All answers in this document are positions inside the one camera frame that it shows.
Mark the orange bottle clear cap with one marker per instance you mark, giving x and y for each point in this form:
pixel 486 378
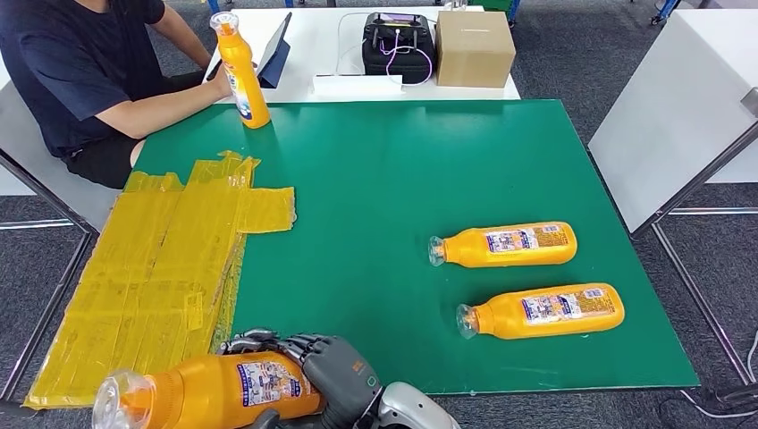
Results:
pixel 468 248
pixel 249 95
pixel 497 320
pixel 195 391

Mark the yellow tape sheet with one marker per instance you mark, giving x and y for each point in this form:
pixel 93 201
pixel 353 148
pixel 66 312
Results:
pixel 142 266

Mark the person's left forearm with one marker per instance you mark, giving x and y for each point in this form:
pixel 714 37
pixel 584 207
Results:
pixel 177 32

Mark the person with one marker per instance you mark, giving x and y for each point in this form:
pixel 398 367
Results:
pixel 47 59

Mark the person's right forearm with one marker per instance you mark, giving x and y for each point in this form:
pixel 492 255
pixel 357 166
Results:
pixel 160 112

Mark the white side table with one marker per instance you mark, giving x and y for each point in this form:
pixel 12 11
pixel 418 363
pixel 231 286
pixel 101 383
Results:
pixel 669 112
pixel 71 189

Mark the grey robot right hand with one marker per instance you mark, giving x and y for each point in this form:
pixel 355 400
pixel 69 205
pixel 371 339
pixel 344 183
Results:
pixel 343 379

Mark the person's right hand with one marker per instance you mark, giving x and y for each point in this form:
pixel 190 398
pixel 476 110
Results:
pixel 222 83

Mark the green table board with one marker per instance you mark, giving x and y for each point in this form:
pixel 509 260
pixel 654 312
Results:
pixel 414 172

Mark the green plastic crate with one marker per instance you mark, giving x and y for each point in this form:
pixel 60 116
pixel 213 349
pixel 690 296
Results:
pixel 491 3

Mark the brown cardboard box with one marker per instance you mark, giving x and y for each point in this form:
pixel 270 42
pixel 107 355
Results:
pixel 474 53

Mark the tablet with dark folio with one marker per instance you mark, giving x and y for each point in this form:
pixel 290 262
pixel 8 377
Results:
pixel 275 62

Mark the black remote controller case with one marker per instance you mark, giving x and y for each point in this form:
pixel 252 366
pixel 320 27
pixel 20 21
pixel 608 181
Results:
pixel 402 68

